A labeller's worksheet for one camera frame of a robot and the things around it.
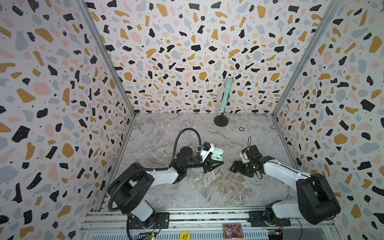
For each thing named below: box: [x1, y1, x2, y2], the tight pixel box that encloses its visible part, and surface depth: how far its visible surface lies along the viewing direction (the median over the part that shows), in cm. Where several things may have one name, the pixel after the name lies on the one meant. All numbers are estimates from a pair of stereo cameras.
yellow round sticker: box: [180, 230, 191, 240], surface depth 71 cm
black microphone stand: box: [214, 112, 229, 127], surface depth 119 cm
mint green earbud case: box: [211, 147, 224, 161], surface depth 75 cm
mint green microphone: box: [220, 77, 233, 113], surface depth 97 cm
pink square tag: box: [223, 223, 244, 240], surface depth 72 cm
